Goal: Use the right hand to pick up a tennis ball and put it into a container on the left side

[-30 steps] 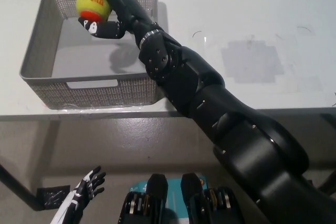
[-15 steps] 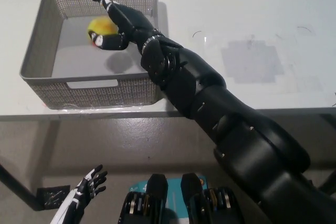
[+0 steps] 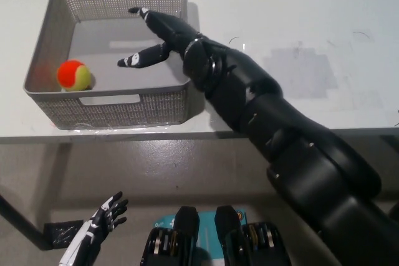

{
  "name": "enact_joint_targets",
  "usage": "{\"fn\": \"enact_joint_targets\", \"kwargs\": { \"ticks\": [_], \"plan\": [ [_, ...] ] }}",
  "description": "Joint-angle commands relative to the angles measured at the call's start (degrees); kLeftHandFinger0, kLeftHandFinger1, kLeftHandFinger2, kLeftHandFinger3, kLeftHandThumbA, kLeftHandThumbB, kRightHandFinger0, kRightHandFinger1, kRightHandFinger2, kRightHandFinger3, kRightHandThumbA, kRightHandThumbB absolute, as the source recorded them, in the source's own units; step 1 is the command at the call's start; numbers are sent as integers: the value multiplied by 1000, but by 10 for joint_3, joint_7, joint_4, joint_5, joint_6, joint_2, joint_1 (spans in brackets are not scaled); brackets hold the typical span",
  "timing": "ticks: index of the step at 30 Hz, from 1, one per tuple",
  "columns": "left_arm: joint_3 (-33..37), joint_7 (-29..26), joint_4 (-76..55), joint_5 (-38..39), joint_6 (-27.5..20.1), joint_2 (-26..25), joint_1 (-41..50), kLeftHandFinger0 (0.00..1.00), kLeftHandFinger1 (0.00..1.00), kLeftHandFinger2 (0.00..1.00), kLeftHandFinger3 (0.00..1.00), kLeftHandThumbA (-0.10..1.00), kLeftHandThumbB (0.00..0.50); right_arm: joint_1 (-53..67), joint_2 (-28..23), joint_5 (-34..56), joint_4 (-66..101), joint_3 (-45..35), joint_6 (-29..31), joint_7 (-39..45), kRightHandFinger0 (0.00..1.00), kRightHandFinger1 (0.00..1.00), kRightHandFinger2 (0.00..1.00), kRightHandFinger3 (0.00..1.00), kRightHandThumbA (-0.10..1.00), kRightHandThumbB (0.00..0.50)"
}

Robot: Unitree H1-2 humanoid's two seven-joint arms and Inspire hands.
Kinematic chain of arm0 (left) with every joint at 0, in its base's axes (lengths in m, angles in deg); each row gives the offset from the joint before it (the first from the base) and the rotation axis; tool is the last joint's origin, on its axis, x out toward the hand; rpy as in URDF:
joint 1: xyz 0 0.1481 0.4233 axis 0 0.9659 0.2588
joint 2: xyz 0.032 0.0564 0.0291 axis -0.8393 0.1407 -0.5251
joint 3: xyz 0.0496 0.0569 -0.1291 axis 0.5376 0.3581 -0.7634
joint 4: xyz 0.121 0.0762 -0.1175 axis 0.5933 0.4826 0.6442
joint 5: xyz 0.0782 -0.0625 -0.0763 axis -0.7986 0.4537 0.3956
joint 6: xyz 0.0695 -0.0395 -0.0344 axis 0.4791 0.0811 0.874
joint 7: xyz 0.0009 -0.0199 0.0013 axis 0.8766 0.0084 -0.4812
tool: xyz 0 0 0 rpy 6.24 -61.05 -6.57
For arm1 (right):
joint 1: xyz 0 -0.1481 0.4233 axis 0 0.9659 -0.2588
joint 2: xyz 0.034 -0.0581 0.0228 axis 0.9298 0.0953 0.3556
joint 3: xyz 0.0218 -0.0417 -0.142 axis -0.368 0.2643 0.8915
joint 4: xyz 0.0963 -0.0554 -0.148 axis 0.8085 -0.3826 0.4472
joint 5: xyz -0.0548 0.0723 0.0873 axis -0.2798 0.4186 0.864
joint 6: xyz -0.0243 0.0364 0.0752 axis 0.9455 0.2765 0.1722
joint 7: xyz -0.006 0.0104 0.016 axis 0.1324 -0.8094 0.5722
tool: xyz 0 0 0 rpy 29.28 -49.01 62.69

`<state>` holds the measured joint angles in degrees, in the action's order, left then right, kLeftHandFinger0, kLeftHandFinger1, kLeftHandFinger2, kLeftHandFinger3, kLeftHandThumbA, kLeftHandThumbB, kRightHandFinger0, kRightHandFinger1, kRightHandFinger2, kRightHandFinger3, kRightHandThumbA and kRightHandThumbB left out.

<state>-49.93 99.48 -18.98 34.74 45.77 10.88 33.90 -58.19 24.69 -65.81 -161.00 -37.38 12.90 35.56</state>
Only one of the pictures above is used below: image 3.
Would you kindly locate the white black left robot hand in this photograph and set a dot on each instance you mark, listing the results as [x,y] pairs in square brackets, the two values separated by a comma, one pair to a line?
[93,231]

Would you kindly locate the grey perforated plastic basket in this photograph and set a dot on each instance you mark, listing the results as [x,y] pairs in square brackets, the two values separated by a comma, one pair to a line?
[124,32]

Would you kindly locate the yellow orange tennis ball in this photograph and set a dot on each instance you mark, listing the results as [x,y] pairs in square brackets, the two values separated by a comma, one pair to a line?
[73,74]

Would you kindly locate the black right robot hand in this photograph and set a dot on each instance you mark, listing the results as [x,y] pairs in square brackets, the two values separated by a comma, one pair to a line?
[168,29]

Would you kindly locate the black metal table leg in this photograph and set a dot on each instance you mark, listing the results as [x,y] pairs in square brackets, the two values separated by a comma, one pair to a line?
[394,210]
[22,220]

